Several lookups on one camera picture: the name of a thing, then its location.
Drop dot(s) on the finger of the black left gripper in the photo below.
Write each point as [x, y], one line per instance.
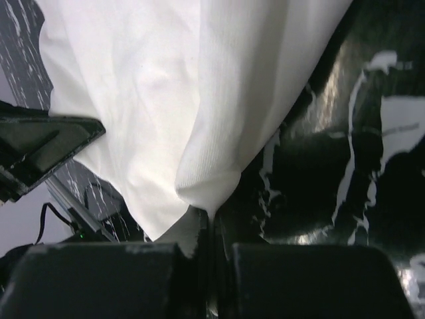
[33, 148]

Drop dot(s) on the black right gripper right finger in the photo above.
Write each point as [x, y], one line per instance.
[255, 279]

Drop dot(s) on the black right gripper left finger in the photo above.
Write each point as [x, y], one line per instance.
[165, 278]

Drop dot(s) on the white daisy print t-shirt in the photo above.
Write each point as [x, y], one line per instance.
[189, 92]

